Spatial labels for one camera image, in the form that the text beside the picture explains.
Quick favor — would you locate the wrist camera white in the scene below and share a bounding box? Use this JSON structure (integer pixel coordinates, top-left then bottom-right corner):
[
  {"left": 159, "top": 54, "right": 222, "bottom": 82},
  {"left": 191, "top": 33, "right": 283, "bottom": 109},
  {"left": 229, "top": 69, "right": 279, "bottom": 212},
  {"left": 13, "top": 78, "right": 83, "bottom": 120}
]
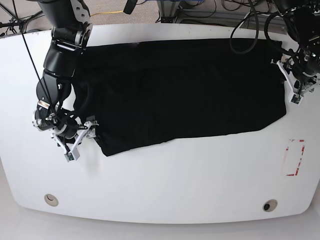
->
[
  {"left": 64, "top": 121, "right": 92, "bottom": 162},
  {"left": 276, "top": 61, "right": 304, "bottom": 106}
]

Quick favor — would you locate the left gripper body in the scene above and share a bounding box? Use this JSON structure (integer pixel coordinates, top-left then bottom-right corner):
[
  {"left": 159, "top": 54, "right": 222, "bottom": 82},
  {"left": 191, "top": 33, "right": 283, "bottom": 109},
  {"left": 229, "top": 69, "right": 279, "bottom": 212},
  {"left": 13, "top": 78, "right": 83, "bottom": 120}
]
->
[{"left": 271, "top": 56, "right": 320, "bottom": 97}]

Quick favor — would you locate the black tripod leg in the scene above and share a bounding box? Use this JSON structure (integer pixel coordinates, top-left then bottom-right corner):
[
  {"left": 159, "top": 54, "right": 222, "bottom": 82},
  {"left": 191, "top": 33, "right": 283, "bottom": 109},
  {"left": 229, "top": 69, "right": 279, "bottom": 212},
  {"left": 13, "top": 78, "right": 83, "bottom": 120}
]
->
[{"left": 0, "top": 3, "right": 45, "bottom": 38}]

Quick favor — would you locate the black graphic T-shirt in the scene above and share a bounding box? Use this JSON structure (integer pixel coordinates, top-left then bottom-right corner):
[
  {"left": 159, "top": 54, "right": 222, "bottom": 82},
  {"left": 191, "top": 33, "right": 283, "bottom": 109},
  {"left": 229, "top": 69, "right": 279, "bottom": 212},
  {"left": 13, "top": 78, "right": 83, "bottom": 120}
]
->
[{"left": 72, "top": 39, "right": 287, "bottom": 156}]

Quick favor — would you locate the left table cable grommet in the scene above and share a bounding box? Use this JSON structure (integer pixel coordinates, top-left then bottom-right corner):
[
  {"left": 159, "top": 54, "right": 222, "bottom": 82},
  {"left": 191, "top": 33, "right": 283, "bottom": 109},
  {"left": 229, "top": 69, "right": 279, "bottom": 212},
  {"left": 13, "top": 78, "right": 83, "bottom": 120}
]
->
[{"left": 44, "top": 194, "right": 59, "bottom": 207}]

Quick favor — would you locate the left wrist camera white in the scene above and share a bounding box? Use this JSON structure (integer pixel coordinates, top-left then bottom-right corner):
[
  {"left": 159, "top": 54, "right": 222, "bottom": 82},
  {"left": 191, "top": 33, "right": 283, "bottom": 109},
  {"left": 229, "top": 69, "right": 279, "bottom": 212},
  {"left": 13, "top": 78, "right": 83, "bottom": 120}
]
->
[{"left": 276, "top": 61, "right": 304, "bottom": 106}]

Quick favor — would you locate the table cable grommet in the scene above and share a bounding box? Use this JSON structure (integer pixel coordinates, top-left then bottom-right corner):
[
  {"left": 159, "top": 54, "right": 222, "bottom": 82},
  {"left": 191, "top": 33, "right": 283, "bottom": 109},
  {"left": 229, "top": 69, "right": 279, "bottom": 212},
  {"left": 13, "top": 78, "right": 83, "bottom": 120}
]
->
[
  {"left": 262, "top": 199, "right": 278, "bottom": 212},
  {"left": 44, "top": 194, "right": 59, "bottom": 207}
]

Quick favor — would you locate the right table cable grommet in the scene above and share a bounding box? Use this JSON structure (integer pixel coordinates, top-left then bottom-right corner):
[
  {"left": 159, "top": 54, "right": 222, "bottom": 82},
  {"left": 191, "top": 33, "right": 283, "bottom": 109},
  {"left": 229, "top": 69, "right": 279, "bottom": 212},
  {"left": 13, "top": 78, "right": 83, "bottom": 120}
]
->
[{"left": 262, "top": 199, "right": 278, "bottom": 212}]

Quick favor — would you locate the red tape rectangle marking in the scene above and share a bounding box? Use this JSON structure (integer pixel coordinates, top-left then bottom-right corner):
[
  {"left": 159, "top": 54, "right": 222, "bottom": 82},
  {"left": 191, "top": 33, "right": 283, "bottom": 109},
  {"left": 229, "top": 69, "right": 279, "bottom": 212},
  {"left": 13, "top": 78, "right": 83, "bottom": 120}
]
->
[{"left": 283, "top": 139, "right": 306, "bottom": 177}]

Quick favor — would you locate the aluminium frame stand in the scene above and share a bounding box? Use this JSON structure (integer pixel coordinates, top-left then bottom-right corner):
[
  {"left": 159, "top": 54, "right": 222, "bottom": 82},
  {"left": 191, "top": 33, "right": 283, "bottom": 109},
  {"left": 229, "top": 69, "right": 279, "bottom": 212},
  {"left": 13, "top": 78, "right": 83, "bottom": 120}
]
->
[{"left": 155, "top": 0, "right": 183, "bottom": 24}]

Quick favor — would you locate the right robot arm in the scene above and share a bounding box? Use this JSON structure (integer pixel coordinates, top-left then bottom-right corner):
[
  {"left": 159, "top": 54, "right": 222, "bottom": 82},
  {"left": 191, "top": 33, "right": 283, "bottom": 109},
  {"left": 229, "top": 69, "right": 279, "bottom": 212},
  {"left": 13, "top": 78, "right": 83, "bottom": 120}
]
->
[{"left": 34, "top": 0, "right": 93, "bottom": 151}]

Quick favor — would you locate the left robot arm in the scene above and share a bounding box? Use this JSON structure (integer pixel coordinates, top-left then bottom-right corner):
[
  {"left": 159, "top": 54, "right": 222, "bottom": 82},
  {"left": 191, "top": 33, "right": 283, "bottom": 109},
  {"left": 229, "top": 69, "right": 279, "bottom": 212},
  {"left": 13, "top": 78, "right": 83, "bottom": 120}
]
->
[{"left": 273, "top": 0, "right": 320, "bottom": 93}]

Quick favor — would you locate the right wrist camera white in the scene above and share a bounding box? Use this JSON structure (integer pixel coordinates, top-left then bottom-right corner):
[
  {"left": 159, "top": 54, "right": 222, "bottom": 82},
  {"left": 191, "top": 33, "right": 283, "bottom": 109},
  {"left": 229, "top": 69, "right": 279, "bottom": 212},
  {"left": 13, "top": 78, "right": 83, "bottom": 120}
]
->
[{"left": 64, "top": 121, "right": 92, "bottom": 162}]

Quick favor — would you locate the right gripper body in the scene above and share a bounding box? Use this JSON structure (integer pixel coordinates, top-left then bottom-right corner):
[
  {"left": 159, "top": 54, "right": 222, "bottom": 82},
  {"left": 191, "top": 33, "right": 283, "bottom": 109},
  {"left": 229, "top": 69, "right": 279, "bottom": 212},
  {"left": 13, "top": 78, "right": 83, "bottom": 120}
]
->
[{"left": 51, "top": 116, "right": 99, "bottom": 150}]

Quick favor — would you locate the yellow cable on floor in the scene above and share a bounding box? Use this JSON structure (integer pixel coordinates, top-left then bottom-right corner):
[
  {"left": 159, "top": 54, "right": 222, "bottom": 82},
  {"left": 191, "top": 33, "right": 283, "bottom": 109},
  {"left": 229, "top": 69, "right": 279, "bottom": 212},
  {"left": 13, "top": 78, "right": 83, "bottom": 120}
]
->
[{"left": 89, "top": 11, "right": 124, "bottom": 18}]

